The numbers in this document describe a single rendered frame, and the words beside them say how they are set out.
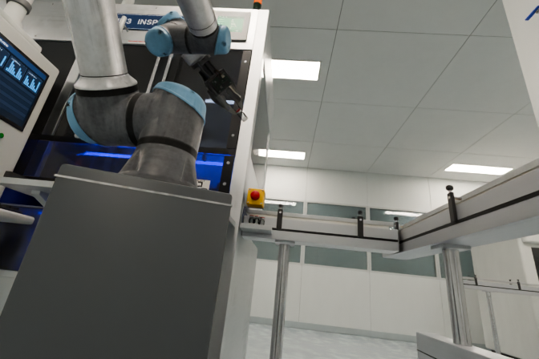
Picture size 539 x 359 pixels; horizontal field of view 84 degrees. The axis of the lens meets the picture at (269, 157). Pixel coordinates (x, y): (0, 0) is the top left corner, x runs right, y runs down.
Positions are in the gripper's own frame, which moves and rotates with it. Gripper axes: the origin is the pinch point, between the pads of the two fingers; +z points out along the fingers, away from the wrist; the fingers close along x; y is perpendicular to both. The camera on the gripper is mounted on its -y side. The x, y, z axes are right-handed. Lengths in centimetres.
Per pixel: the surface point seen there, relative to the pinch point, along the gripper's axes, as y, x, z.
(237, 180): -19.9, -15.9, 28.1
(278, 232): -10, -18, 56
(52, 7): -123, -29, -95
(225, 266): -2, -42, 45
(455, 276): 42, 15, 79
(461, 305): 47, 10, 83
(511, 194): 61, 27, 43
